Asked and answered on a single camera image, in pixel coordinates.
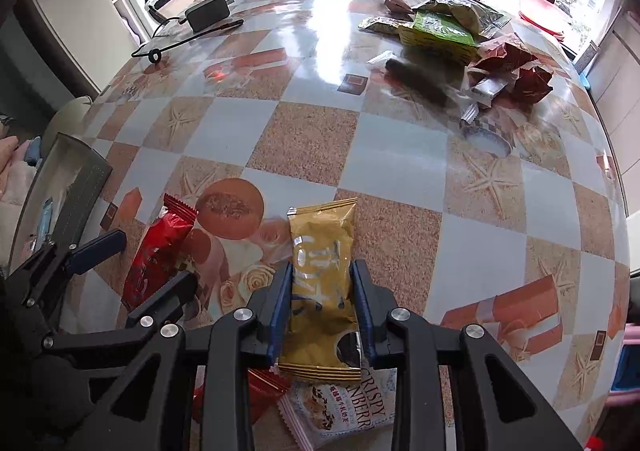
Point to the gold snack packet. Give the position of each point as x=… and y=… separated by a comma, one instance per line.
x=322, y=276

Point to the blue basin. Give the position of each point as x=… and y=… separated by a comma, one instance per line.
x=586, y=82

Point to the black power adapter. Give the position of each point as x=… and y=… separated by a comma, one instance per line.
x=207, y=11

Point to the blue cloth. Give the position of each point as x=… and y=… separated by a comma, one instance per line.
x=32, y=151

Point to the pink plastic stool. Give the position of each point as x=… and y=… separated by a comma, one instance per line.
x=625, y=366

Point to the pile of mixed snack bags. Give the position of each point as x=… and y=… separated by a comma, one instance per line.
x=440, y=28

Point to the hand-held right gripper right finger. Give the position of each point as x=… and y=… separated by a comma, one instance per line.
x=361, y=306

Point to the white pink-edged snack packet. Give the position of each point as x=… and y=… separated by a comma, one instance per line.
x=340, y=411

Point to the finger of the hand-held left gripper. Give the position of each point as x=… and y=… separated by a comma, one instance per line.
x=95, y=251
x=165, y=298

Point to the beige cushion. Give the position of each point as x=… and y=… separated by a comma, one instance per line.
x=67, y=118

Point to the grey patterned board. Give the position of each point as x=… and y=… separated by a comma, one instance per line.
x=585, y=56

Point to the white cabinet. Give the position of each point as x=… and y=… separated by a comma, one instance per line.
x=620, y=61

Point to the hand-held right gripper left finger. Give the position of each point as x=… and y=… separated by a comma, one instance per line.
x=281, y=316

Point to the clear plastic box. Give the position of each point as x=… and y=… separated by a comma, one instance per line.
x=70, y=176

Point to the pink basin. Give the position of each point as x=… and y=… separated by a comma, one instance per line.
x=542, y=13

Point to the pink blanket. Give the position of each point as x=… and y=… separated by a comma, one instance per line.
x=12, y=176

